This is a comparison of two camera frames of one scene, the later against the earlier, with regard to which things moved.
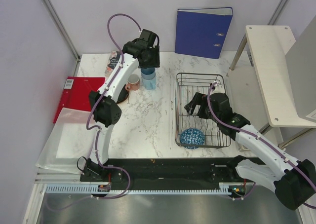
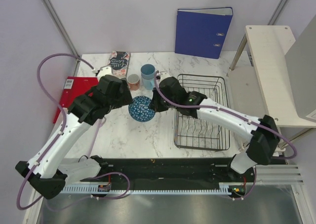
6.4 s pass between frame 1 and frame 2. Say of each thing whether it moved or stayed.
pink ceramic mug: stayed
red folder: stayed
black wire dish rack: stayed
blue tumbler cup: stayed
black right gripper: moved
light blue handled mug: stayed
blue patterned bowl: moved
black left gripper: moved
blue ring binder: stayed
